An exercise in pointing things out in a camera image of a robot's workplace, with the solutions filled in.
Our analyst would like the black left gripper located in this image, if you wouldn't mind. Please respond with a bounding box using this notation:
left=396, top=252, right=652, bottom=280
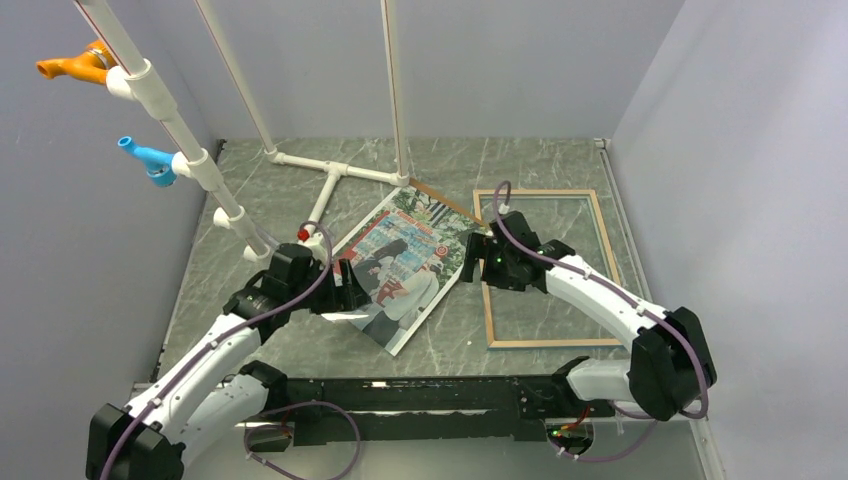
left=288, top=257, right=371, bottom=315

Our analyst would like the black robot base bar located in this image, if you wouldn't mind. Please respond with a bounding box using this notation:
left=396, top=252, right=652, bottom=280
left=258, top=375, right=613, bottom=446

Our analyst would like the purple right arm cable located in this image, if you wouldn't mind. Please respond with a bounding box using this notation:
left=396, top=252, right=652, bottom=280
left=491, top=180, right=711, bottom=464

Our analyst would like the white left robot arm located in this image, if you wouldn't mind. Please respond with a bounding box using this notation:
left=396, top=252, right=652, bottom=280
left=85, top=243, right=370, bottom=479

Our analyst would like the white PVC pipe rack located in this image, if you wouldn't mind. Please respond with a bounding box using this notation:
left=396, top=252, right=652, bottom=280
left=71, top=0, right=412, bottom=263

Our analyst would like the orange plastic hook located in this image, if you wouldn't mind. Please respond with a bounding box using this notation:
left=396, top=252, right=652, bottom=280
left=35, top=40, right=117, bottom=85

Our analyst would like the colourful photo poster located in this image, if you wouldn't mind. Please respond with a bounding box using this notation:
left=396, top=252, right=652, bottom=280
left=334, top=185, right=482, bottom=356

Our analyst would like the blue plastic hook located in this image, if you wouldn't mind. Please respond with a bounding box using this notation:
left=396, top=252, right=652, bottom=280
left=117, top=136, right=177, bottom=187

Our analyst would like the wooden picture frame with glass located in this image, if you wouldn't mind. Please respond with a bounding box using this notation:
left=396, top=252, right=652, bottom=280
left=472, top=188, right=624, bottom=349

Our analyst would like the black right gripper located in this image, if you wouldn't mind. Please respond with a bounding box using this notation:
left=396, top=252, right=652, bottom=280
left=459, top=232, right=525, bottom=291

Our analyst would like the aluminium rail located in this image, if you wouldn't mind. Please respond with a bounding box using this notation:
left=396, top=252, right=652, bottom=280
left=125, top=377, right=709, bottom=425

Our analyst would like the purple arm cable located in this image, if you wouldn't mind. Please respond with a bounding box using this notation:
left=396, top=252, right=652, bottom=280
left=491, top=180, right=711, bottom=464
left=97, top=220, right=362, bottom=480

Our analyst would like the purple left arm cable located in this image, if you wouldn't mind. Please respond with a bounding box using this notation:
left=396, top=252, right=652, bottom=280
left=97, top=220, right=362, bottom=480

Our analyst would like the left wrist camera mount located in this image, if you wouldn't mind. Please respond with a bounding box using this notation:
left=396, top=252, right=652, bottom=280
left=297, top=227, right=332, bottom=264

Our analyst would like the wooden frame backing board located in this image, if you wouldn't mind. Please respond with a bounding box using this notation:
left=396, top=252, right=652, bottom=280
left=409, top=177, right=489, bottom=230

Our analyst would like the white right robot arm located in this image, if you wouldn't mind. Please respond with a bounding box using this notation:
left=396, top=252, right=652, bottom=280
left=460, top=211, right=717, bottom=421

